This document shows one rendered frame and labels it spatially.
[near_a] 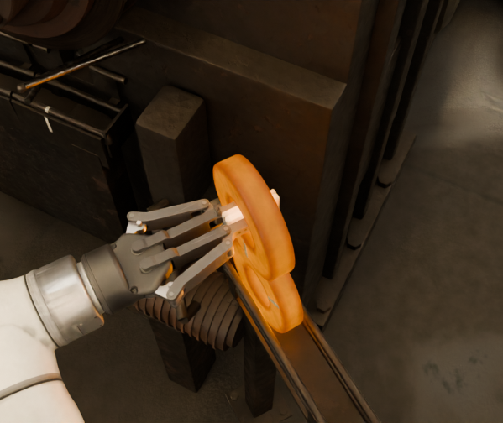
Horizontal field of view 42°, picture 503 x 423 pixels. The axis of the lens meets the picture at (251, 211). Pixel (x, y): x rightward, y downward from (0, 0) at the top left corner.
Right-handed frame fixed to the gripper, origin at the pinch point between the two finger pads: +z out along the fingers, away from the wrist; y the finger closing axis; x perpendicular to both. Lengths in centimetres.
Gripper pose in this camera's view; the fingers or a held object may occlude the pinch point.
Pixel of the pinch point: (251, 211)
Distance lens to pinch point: 78.0
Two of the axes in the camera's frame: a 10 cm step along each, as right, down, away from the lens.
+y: 4.7, 7.5, -4.6
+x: -0.4, -5.1, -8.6
